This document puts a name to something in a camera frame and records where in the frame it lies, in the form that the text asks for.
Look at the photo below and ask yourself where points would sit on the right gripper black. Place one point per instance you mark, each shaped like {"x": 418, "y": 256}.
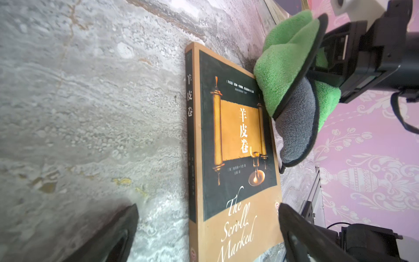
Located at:
{"x": 359, "y": 56}

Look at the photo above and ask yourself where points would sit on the black and tan book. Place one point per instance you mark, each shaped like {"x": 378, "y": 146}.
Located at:
{"x": 233, "y": 172}

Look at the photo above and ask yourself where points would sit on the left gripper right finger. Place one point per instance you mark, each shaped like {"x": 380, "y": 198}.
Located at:
{"x": 306, "y": 243}

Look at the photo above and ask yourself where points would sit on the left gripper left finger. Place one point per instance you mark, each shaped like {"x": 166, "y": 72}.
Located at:
{"x": 113, "y": 242}

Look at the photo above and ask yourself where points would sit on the green cloth with black trim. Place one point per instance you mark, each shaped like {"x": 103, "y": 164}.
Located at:
{"x": 298, "y": 104}

